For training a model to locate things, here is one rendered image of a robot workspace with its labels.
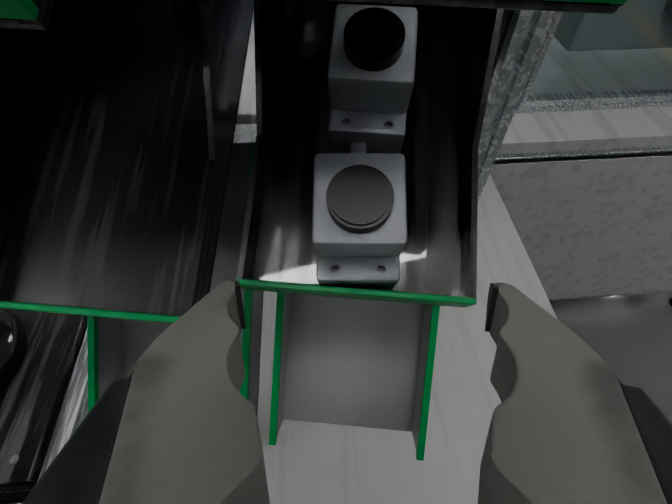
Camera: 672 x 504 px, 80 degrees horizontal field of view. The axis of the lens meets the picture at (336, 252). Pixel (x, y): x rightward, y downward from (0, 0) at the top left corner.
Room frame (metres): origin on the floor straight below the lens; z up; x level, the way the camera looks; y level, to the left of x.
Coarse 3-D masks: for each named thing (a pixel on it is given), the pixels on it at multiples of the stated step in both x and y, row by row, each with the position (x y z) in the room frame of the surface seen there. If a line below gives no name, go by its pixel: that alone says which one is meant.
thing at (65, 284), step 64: (64, 0) 0.30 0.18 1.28; (128, 0) 0.30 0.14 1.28; (192, 0) 0.30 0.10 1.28; (0, 64) 0.22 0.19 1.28; (64, 64) 0.26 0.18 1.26; (128, 64) 0.26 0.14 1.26; (192, 64) 0.26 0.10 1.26; (0, 128) 0.20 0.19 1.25; (64, 128) 0.22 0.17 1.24; (128, 128) 0.22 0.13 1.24; (192, 128) 0.22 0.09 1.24; (0, 192) 0.17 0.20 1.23; (64, 192) 0.18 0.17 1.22; (128, 192) 0.18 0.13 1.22; (192, 192) 0.18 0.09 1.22; (0, 256) 0.14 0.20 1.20; (64, 256) 0.14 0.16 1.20; (128, 256) 0.14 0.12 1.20; (192, 256) 0.14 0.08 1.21
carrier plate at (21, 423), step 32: (32, 320) 0.22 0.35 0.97; (64, 320) 0.22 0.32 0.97; (32, 352) 0.18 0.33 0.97; (64, 352) 0.18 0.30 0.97; (32, 384) 0.15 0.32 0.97; (64, 384) 0.15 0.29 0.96; (0, 416) 0.11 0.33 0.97; (32, 416) 0.11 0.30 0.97; (0, 448) 0.08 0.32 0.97; (32, 448) 0.08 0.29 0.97; (0, 480) 0.06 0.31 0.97; (32, 480) 0.06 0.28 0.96
